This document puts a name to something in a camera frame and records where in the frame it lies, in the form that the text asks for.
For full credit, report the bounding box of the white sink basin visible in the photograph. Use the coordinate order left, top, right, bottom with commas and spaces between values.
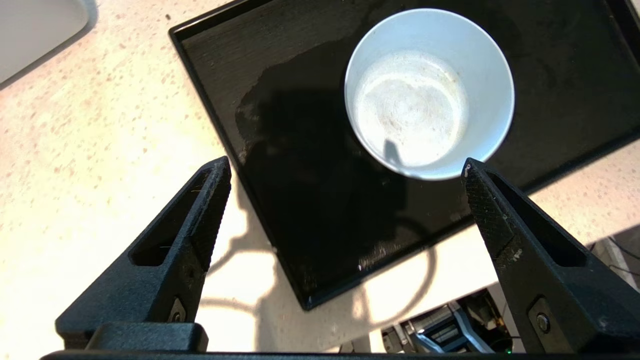
0, 0, 91, 85

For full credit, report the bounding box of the black rectangular tray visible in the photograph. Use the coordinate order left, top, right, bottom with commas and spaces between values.
168, 0, 640, 311

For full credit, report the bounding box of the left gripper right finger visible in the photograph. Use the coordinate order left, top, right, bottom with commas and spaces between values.
460, 157, 640, 354

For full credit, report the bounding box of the white paper cup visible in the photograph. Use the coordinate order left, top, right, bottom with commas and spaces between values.
344, 8, 516, 181

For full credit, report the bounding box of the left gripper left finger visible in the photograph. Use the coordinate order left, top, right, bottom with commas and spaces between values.
55, 156, 232, 350

